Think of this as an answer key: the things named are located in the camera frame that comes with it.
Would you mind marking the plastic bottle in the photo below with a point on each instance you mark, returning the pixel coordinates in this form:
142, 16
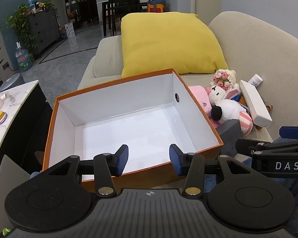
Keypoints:
31, 4

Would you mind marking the white plush dog black ear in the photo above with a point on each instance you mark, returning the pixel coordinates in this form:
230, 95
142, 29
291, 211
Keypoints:
228, 107

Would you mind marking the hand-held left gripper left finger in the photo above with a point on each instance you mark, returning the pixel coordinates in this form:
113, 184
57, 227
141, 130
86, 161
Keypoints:
121, 160

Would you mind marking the small potted plant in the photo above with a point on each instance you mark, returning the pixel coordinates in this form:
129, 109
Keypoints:
49, 5

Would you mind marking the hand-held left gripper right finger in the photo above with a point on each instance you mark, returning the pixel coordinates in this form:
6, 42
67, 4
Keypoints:
175, 161

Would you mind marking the blue plastic stool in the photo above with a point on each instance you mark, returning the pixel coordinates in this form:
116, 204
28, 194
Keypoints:
157, 3

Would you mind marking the dark dining table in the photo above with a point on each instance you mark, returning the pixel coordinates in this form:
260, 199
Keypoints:
104, 19

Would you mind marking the dark grey cabinet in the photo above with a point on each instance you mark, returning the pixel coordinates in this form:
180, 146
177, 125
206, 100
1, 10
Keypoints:
43, 29

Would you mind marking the white tube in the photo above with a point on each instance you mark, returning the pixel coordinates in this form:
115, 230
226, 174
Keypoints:
254, 80

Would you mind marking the dark grey box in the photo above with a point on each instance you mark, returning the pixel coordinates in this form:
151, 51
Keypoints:
229, 138

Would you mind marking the small yellow object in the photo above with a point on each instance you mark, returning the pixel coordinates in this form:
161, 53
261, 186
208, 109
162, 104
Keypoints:
0, 116

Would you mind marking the orange plastic stool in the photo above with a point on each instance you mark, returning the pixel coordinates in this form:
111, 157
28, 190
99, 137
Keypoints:
155, 9

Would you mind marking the white marble table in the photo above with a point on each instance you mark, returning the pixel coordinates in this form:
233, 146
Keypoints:
17, 96

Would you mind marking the dark display shelf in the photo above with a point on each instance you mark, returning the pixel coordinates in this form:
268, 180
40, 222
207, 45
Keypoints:
75, 12

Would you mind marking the white floor appliance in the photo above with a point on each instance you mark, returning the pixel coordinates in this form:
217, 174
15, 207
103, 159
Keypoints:
69, 29

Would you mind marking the wall socket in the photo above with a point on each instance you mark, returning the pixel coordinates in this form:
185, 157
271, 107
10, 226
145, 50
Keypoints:
5, 66

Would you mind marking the bright green leaf plant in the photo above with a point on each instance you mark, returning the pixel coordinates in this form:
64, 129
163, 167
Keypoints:
5, 231

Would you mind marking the grey board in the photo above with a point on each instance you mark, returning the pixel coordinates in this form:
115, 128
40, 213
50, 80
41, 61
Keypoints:
2, 191

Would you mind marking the orange cardboard box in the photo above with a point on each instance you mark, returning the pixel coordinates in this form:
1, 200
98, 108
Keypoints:
139, 129

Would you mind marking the yellow pillow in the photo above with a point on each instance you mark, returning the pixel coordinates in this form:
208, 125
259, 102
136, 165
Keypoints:
168, 42

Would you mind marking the trailing vine plant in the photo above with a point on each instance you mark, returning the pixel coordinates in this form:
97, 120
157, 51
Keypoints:
19, 22

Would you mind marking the crochet flower doll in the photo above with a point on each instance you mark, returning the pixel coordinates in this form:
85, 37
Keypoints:
217, 93

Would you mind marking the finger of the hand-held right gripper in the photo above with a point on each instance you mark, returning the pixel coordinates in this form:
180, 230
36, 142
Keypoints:
293, 132
248, 147

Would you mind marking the pink plush cloth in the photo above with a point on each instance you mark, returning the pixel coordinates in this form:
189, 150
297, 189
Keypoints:
197, 93

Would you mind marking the beige sofa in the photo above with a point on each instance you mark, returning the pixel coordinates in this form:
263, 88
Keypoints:
263, 49

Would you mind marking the large water jug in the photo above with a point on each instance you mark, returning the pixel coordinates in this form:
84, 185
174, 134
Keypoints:
23, 59

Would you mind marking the long white box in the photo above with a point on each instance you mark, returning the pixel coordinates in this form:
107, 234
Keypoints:
255, 104

